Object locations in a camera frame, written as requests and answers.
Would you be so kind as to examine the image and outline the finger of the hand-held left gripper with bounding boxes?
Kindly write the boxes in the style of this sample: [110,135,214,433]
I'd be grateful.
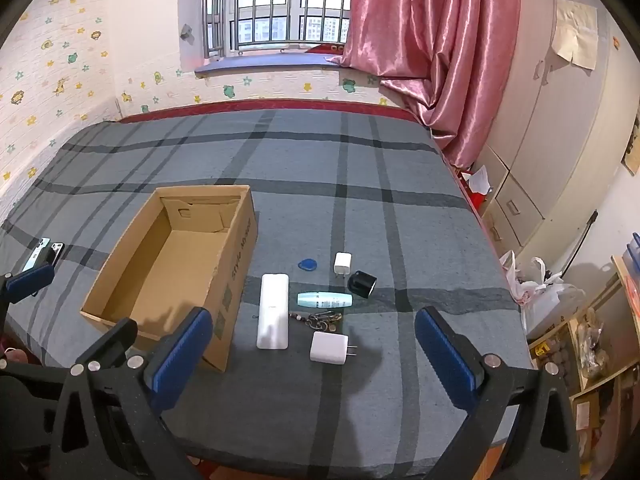
[0,263,56,318]

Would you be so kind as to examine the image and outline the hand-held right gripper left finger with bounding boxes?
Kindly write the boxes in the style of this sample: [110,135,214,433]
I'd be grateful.
[49,306,215,480]

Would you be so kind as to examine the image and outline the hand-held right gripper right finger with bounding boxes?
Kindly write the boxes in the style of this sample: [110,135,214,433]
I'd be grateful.
[414,306,582,480]

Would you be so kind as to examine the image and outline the cardboard box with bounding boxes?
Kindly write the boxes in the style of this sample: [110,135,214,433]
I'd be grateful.
[80,185,259,373]

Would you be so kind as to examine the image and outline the black cylindrical lamp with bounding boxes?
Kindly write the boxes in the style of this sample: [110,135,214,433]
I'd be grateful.
[347,270,378,299]

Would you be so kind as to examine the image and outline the large white charger plug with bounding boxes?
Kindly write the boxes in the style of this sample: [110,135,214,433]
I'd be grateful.
[309,330,359,364]

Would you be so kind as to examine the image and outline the metal carabiner keychain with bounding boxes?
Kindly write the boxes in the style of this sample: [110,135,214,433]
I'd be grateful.
[289,311,345,332]

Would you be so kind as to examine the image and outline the teal tube bottle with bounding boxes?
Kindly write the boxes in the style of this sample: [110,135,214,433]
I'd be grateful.
[297,291,355,310]

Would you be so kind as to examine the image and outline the teal smartphone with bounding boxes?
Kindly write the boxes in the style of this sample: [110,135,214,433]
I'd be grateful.
[24,237,51,272]

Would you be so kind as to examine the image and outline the long white plastic case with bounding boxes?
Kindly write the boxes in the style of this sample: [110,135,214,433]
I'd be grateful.
[256,273,291,351]

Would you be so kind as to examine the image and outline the white plastic bag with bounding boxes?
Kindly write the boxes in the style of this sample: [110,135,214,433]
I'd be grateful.
[500,250,587,337]

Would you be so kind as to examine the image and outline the wooden storage shelf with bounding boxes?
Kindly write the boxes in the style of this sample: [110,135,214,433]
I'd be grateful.
[527,255,640,461]

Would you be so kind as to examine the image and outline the thin black rod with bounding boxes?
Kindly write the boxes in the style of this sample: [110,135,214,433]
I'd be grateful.
[565,210,599,277]

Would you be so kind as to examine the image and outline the crumpled white paper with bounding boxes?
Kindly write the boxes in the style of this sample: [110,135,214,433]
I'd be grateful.
[467,167,494,194]

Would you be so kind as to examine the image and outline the grey plaid bed sheet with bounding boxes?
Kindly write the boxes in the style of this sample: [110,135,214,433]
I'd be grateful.
[0,107,534,467]

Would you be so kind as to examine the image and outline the blue plastic container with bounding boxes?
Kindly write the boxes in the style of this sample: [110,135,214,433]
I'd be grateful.
[625,232,640,287]

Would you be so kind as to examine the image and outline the beige wardrobe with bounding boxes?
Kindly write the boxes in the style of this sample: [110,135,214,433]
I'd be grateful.
[475,0,617,257]

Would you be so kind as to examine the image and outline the purple window sill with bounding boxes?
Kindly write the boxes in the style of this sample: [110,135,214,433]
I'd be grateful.
[194,50,346,79]

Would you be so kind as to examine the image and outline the pink satin curtain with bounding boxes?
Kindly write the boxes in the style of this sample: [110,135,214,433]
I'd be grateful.
[327,0,521,171]

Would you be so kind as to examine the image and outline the paper sheet on wardrobe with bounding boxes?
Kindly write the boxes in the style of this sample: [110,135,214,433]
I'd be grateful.
[551,0,599,71]

